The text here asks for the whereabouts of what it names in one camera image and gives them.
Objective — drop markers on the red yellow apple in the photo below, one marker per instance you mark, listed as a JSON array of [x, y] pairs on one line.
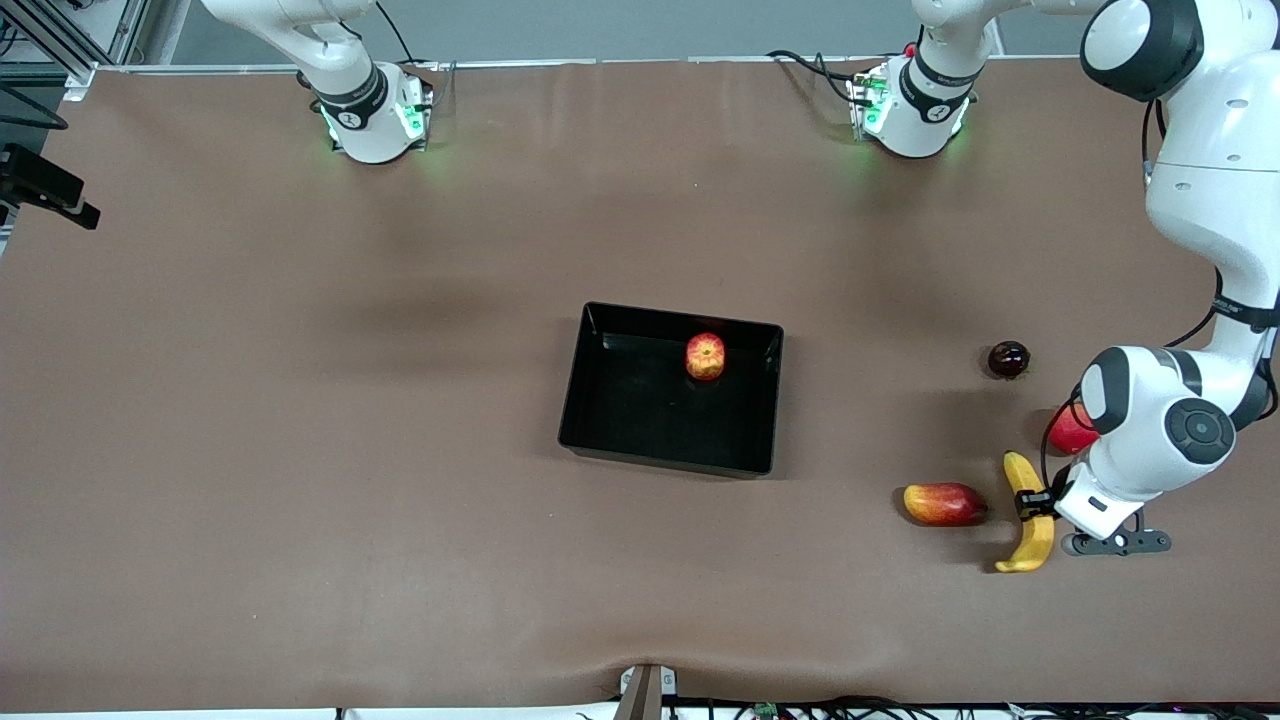
[[705, 358]]

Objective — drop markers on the yellow banana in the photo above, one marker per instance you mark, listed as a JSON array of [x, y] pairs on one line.
[[1035, 550]]

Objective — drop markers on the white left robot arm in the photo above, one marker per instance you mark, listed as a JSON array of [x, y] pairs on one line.
[[1200, 200]]

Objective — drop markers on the brown table mat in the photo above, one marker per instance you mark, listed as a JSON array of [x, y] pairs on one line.
[[600, 560]]

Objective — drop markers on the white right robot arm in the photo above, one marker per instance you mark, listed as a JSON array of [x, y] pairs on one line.
[[365, 130]]

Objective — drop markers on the dark purple plum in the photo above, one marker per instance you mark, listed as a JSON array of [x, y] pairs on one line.
[[1009, 360]]

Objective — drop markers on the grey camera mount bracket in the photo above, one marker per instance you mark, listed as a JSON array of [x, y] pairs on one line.
[[645, 695]]

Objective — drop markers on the black plastic box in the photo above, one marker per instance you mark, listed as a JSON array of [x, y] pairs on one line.
[[640, 420]]

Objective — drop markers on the red yellow mango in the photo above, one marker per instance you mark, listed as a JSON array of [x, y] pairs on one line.
[[945, 505]]

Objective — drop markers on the aluminium frame struts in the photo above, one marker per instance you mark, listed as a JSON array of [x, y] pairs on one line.
[[50, 35]]

